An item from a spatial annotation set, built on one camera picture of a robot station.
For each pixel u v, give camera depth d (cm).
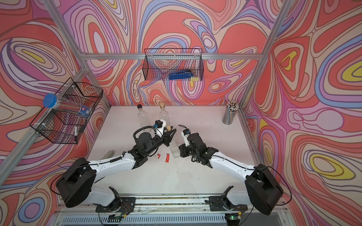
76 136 72
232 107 95
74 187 43
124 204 73
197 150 63
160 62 96
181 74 91
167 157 91
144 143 61
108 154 89
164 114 89
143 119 93
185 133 74
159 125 65
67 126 75
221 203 72
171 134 75
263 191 41
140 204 75
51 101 62
